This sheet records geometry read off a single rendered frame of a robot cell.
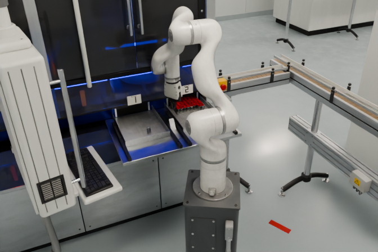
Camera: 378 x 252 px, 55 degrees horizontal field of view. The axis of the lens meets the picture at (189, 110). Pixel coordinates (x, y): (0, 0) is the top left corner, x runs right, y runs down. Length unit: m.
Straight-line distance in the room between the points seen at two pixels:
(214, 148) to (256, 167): 1.79
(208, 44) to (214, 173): 0.56
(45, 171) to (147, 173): 1.00
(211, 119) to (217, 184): 0.34
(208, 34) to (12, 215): 1.66
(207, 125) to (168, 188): 1.27
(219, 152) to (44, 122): 0.73
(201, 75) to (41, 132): 0.69
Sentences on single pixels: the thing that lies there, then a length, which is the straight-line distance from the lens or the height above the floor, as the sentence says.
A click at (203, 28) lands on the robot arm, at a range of 1.54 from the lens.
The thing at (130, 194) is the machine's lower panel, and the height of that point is 0.31.
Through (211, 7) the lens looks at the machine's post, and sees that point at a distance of 2.20.
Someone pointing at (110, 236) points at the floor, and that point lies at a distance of 2.78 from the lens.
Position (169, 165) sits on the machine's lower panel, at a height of 0.46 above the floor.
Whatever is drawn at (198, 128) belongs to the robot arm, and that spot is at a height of 1.24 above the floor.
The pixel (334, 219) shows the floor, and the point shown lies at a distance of 3.00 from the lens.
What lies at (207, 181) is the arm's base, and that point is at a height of 0.94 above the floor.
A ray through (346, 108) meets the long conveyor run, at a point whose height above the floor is 0.91.
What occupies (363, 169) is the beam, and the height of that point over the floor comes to 0.55.
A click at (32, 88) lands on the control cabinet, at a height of 1.44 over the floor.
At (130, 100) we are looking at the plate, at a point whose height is 1.02.
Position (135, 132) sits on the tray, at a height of 0.88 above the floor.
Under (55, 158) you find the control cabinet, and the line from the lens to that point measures 1.68.
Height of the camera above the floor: 2.03
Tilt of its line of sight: 29 degrees down
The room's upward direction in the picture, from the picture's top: 1 degrees counter-clockwise
